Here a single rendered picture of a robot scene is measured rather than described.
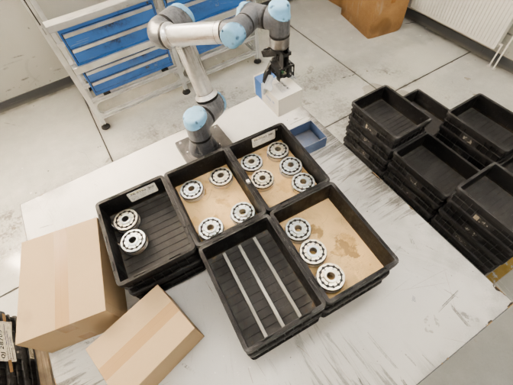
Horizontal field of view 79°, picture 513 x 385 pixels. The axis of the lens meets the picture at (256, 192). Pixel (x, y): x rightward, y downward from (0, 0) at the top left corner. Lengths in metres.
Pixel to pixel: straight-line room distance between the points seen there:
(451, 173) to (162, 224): 1.71
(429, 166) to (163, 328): 1.76
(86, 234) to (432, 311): 1.38
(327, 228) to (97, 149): 2.32
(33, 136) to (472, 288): 3.49
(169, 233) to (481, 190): 1.64
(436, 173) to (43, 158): 3.09
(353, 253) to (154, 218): 0.84
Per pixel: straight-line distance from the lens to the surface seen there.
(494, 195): 2.12
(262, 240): 1.28
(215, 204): 1.39
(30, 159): 3.41
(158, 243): 1.37
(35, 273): 1.47
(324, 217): 1.33
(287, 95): 1.35
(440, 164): 2.27
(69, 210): 1.83
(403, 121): 2.29
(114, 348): 1.26
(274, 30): 1.23
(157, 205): 1.46
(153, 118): 3.17
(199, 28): 1.25
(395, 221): 1.55
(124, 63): 3.03
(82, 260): 1.39
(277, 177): 1.43
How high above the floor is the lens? 1.98
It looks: 56 degrees down
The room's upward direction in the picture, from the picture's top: 7 degrees counter-clockwise
